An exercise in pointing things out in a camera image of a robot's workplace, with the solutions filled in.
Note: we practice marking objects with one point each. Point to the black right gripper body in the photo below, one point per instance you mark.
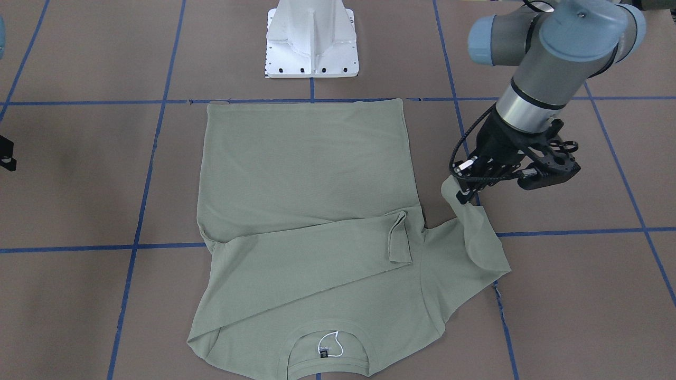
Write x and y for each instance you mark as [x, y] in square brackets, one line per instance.
[6, 148]

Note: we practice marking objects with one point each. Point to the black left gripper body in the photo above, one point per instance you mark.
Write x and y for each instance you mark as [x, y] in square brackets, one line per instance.
[497, 138]

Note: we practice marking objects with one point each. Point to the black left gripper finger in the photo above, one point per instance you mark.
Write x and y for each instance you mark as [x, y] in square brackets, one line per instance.
[469, 188]

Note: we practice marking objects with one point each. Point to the olive green long-sleeve shirt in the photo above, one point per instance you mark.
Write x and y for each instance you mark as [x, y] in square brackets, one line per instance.
[320, 258]

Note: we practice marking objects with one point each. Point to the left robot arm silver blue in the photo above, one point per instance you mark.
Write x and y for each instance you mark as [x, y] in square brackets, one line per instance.
[555, 47]

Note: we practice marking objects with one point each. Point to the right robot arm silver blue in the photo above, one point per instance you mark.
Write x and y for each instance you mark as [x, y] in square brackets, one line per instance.
[3, 38]

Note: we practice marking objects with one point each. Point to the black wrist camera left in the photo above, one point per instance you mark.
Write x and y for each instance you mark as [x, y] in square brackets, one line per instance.
[552, 158]

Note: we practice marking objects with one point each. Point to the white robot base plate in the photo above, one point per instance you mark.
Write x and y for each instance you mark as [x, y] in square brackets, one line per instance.
[311, 40]

